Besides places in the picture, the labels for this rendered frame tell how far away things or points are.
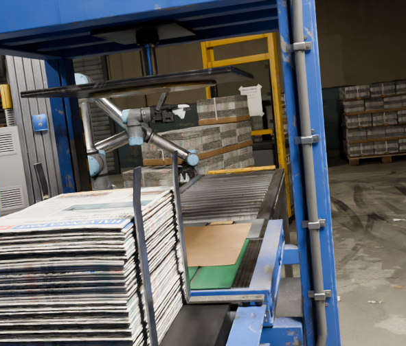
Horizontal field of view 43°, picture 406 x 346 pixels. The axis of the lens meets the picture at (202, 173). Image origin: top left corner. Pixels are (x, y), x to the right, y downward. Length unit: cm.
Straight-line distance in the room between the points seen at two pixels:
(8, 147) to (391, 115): 685
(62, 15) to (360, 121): 769
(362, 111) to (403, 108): 63
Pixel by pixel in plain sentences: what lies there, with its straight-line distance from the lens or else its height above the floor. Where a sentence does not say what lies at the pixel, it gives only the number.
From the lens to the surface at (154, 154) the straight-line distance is 383.
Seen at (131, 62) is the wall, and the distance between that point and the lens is 1089.
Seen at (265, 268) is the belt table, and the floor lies 79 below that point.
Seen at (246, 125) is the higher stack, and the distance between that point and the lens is 464.
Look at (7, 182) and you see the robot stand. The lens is 299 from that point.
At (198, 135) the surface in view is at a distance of 387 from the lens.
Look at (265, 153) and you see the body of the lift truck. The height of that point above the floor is 71.
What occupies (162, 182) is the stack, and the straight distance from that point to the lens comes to 349.
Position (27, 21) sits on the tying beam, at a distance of 135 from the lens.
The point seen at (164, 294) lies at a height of 87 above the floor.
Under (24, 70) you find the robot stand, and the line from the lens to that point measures 306.
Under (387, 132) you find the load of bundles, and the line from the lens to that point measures 882.
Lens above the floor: 123
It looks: 7 degrees down
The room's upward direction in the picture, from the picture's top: 6 degrees counter-clockwise
